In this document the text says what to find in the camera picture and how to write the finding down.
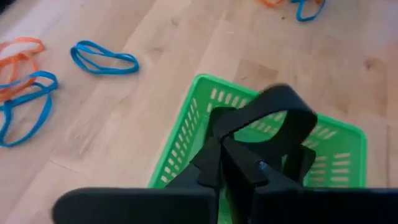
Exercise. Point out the green plastic basket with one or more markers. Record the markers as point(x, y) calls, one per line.
point(248, 135)

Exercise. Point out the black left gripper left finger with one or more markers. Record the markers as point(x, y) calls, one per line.
point(208, 168)

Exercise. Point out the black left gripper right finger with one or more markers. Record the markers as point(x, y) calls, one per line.
point(245, 171)

